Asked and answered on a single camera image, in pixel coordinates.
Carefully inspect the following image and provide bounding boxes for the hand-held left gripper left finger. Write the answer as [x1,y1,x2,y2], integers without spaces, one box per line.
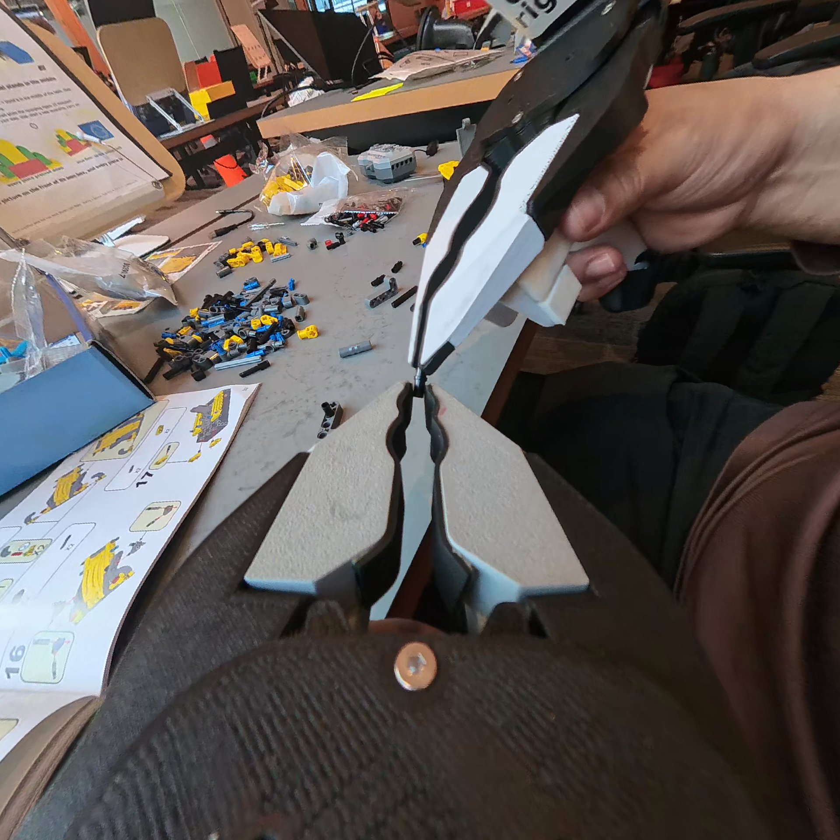
[244,381,416,614]

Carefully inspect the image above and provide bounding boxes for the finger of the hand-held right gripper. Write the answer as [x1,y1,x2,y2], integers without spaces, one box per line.
[407,165,494,370]
[415,115,584,376]

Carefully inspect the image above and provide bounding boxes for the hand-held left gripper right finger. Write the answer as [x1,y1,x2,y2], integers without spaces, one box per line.
[424,382,591,621]

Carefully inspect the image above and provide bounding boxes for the clear bag of black red parts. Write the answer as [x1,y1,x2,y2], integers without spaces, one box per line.
[308,190,406,234]

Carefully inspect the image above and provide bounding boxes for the person's right forearm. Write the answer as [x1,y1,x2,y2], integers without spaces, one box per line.
[794,62,840,277]

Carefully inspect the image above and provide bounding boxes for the grey desk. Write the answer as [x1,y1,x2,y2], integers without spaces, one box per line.
[0,141,539,621]

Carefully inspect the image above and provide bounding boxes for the neighbouring wooden-edged desk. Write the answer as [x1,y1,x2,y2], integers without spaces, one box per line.
[256,49,526,139]

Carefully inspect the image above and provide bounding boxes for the person's right hand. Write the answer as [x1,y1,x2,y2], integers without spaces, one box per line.
[560,67,796,304]

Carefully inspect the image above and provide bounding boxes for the black block with yellow beams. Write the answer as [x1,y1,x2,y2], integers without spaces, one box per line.
[437,118,487,179]

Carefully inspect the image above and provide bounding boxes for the grey battery box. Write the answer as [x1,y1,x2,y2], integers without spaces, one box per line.
[357,144,417,183]

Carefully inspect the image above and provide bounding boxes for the person's black pants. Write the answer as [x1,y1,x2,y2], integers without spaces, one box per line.
[499,364,782,585]

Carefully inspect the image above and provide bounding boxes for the white crumpled plastic bag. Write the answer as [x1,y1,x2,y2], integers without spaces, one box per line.
[268,152,352,216]

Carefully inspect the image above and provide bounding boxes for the white printed paper sheet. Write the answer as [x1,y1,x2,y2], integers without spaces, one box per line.
[377,47,506,81]

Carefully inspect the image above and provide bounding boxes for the clear bag of yellow parts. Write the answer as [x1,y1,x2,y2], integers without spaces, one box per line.
[259,141,316,214]

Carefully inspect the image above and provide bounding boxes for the cluster of yellow beam parts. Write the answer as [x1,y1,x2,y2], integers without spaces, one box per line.
[213,239,298,277]

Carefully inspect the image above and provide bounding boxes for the black office chair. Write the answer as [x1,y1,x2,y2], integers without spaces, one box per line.
[669,0,840,83]

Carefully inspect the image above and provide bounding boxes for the pile of mixed small pieces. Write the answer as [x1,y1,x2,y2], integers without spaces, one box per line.
[143,276,312,385]

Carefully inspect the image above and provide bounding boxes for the white building instruction booklet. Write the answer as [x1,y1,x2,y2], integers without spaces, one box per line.
[0,384,261,815]

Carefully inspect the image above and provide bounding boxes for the black computer monitor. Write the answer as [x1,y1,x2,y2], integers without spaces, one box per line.
[261,8,385,85]

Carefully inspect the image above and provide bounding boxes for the black backpack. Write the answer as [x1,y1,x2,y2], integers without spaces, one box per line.
[633,266,840,406]

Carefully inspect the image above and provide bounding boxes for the small printed leaflet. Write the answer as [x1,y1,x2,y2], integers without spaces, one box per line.
[141,243,222,284]
[77,294,158,320]

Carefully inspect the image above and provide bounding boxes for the person's brown sweater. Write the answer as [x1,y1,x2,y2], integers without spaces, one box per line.
[676,400,840,840]

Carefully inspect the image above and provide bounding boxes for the yellow box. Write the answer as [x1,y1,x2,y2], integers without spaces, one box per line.
[189,80,236,120]

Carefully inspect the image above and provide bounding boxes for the blue cardboard kit box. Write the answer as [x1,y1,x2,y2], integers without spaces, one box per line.
[0,262,156,497]

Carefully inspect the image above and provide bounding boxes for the white flat device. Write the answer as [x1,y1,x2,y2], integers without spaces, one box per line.
[98,217,169,258]

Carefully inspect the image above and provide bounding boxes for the clear acrylic case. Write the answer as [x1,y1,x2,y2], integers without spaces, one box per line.
[134,87,204,135]

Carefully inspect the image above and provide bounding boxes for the empty clear plastic bag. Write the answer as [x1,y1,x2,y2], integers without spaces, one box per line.
[13,238,179,309]

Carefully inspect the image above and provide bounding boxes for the curved wooden panel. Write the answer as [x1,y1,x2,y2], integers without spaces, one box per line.
[0,0,186,244]

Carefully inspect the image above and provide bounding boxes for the bundle of clear plastic bags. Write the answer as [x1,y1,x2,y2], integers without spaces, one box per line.
[0,252,89,388]

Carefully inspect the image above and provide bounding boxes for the printed instruction sheet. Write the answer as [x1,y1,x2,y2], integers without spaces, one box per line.
[0,7,173,224]

